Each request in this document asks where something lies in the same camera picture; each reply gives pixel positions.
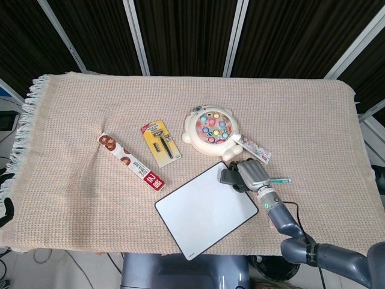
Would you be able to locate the white printed tube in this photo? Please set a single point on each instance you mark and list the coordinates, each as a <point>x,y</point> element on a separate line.
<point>255,149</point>

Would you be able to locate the dark partition panel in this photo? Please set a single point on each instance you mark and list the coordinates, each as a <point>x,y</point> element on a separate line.
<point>186,33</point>
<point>21,39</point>
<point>370,81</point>
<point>96,33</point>
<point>300,33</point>

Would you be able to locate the yellow razor blister pack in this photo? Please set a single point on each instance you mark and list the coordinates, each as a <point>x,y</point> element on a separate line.
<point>150,135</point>

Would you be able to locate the silver aluminium frame post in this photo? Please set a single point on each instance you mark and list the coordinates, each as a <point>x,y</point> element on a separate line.
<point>135,33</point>
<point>60,33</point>
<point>355,45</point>
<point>237,33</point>

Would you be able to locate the green marker pen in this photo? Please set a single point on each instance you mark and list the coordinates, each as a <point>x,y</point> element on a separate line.
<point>281,180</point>

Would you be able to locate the beige waffle tablecloth with fringe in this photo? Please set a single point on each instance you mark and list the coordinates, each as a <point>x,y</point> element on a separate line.
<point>90,210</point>

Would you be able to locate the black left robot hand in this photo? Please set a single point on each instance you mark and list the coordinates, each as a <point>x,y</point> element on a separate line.
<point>9,207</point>

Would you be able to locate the cream fishing game toy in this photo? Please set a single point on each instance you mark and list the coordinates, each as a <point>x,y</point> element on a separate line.
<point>198,141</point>

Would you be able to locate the black framed whiteboard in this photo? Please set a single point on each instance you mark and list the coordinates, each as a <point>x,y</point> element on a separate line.
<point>195,216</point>

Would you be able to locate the black round object on floor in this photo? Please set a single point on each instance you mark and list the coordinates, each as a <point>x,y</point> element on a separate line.
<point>267,269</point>

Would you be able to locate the black whiteboard eraser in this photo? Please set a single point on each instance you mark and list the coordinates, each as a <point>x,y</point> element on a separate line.
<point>228,177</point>

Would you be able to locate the black monitor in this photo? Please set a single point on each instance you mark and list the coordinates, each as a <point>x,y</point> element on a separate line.
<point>7,120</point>

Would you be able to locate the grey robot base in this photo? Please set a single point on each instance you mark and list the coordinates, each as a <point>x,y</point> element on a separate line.
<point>180,271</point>

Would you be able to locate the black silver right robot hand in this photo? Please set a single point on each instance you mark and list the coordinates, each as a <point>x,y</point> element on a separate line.
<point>254,176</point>

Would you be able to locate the long baking paper box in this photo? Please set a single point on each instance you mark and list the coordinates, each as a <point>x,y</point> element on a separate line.
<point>132,162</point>

